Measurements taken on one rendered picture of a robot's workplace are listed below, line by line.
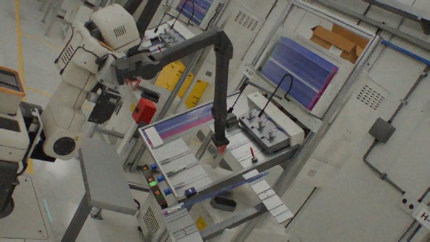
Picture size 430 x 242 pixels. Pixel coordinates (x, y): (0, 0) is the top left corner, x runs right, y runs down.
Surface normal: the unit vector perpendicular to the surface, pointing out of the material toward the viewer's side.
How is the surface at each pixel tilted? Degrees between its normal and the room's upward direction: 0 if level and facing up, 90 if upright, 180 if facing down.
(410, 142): 90
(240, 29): 90
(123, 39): 90
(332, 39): 80
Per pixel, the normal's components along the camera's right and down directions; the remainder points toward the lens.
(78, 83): 0.51, 0.52
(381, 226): -0.75, -0.28
